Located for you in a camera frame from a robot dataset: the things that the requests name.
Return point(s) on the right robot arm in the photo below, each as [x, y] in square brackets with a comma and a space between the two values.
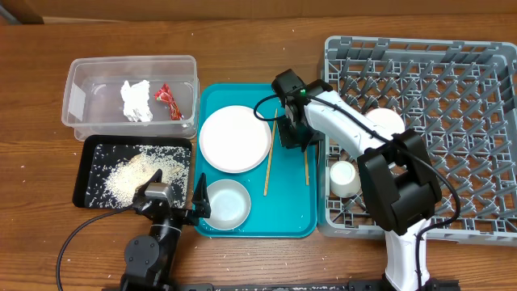
[399, 186]

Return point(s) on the grey metal bowl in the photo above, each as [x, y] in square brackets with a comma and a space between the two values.
[230, 204]

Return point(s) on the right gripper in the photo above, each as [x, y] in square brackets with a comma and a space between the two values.
[289, 141]

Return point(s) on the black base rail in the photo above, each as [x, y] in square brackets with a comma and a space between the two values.
[351, 285]

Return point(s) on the white cup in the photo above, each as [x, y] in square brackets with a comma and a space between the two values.
[344, 179]

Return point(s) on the rice and food leftovers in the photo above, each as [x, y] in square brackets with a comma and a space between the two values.
[117, 171]

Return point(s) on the wooden chopstick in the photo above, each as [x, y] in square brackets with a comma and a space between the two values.
[269, 161]
[306, 165]

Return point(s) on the teal serving tray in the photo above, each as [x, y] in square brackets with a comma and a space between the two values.
[290, 208]

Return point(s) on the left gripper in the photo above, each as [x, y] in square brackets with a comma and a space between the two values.
[199, 200]

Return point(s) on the red snack wrapper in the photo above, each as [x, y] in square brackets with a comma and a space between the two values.
[164, 95]

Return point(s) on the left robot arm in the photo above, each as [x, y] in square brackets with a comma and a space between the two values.
[149, 257]

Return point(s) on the large pink plate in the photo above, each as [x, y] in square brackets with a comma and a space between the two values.
[233, 140]

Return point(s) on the white napkin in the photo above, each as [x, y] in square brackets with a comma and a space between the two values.
[136, 101]

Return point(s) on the clear plastic bin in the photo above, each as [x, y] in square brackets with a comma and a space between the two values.
[92, 103]

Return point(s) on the black waste tray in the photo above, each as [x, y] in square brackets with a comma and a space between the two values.
[88, 151]

